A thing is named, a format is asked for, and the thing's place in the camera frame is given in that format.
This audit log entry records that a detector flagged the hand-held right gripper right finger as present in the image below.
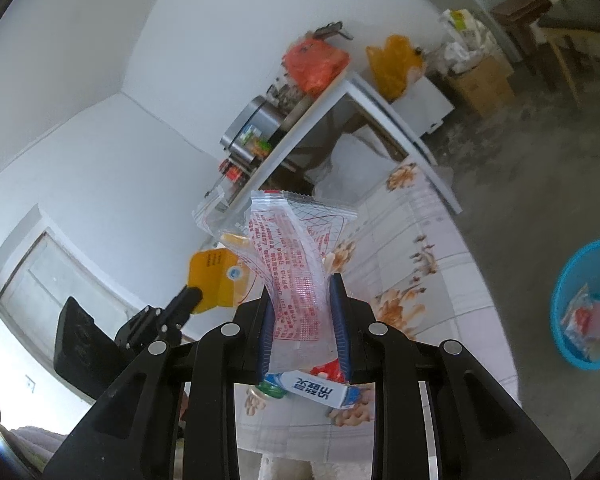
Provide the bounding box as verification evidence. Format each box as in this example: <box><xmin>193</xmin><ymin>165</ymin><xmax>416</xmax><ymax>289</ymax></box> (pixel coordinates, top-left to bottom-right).
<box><xmin>329</xmin><ymin>272</ymin><xmax>572</xmax><ymax>480</ymax></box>

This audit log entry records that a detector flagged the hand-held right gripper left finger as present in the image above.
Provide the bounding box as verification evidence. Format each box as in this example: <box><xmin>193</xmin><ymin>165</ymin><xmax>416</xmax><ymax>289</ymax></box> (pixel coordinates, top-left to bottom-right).
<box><xmin>42</xmin><ymin>285</ymin><xmax>277</xmax><ymax>480</ymax></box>

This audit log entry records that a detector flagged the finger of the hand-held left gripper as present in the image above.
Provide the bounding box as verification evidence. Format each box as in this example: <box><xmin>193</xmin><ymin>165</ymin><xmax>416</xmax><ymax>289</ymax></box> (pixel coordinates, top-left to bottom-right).
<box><xmin>165</xmin><ymin>285</ymin><xmax>204</xmax><ymax>333</ymax></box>

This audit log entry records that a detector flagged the yellow cardboard box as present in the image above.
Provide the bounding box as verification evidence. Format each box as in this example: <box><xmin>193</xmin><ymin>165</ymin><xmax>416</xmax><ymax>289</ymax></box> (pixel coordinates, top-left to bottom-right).
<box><xmin>189</xmin><ymin>247</ymin><xmax>253</xmax><ymax>315</ymax></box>

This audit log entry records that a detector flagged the clear red-print plastic bag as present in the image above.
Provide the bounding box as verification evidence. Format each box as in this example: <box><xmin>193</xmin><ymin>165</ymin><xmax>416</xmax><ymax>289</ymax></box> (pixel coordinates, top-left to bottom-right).
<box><xmin>245</xmin><ymin>190</ymin><xmax>358</xmax><ymax>378</ymax></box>

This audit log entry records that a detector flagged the clear zip bag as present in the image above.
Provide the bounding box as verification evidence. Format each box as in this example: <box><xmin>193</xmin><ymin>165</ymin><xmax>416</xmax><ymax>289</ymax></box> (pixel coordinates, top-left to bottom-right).
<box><xmin>191</xmin><ymin>187</ymin><xmax>253</xmax><ymax>251</ymax></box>

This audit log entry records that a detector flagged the blue plastic basket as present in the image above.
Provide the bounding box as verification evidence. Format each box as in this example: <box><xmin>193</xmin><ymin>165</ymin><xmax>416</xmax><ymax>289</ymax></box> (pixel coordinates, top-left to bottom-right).
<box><xmin>551</xmin><ymin>240</ymin><xmax>600</xmax><ymax>372</ymax></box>

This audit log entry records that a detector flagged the green packet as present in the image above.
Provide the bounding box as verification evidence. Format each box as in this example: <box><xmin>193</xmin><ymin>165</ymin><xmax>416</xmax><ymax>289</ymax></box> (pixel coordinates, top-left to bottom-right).
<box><xmin>257</xmin><ymin>380</ymin><xmax>287</xmax><ymax>401</ymax></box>

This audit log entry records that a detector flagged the blue white toothpaste box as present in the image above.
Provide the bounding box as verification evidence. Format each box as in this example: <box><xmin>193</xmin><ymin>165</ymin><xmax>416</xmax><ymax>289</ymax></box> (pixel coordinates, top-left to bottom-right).
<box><xmin>279</xmin><ymin>370</ymin><xmax>363</xmax><ymax>409</ymax></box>

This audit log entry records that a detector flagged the white door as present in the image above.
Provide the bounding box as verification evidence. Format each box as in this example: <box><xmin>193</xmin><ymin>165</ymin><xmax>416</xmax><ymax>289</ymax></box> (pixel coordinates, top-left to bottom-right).
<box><xmin>0</xmin><ymin>203</ymin><xmax>148</xmax><ymax>341</ymax></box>

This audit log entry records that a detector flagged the red jar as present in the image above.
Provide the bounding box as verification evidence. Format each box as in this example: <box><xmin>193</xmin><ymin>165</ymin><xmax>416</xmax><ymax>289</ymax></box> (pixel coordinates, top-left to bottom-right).
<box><xmin>219</xmin><ymin>157</ymin><xmax>248</xmax><ymax>186</ymax></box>

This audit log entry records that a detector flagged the steel rice cooker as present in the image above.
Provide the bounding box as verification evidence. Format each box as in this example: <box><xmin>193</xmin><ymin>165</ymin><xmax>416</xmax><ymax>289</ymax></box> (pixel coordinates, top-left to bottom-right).
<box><xmin>220</xmin><ymin>95</ymin><xmax>286</xmax><ymax>166</ymax></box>

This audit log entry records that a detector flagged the white desk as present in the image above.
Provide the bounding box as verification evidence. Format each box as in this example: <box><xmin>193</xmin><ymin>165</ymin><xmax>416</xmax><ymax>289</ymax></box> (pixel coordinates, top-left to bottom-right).
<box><xmin>230</xmin><ymin>72</ymin><xmax>463</xmax><ymax>213</ymax></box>

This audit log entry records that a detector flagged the glass jar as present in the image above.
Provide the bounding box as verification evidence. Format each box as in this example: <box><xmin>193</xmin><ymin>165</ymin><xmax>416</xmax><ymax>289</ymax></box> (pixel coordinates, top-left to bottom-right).
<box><xmin>267</xmin><ymin>80</ymin><xmax>306</xmax><ymax>111</ymax></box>

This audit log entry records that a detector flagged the white red snack packet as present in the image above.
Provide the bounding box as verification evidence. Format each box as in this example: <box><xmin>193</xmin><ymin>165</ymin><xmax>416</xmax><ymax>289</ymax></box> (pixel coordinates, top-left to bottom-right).
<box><xmin>561</xmin><ymin>284</ymin><xmax>600</xmax><ymax>358</ymax></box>

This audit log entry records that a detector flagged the yellow plastic bag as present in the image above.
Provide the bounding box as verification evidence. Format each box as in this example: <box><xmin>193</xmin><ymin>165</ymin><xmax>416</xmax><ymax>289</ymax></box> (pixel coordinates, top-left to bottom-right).
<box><xmin>365</xmin><ymin>35</ymin><xmax>427</xmax><ymax>102</ymax></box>

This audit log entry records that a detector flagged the orange plastic bag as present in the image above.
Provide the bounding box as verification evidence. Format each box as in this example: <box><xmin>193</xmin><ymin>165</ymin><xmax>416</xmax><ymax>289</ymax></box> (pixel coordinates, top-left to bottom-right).
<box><xmin>284</xmin><ymin>35</ymin><xmax>351</xmax><ymax>93</ymax></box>

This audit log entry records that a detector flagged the pile of white bags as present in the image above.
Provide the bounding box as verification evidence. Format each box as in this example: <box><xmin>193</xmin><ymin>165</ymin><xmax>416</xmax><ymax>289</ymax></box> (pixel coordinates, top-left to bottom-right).
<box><xmin>437</xmin><ymin>8</ymin><xmax>503</xmax><ymax>78</ymax></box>

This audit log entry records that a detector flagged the dark wooden stool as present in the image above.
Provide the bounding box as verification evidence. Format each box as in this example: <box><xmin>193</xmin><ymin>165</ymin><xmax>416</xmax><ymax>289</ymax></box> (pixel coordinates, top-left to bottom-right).
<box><xmin>490</xmin><ymin>0</ymin><xmax>553</xmax><ymax>73</ymax></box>

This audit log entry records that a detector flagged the wooden chair with dark seat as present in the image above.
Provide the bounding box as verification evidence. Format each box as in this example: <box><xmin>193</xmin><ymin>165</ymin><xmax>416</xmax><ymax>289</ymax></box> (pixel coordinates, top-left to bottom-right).
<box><xmin>535</xmin><ymin>0</ymin><xmax>600</xmax><ymax>106</ymax></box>

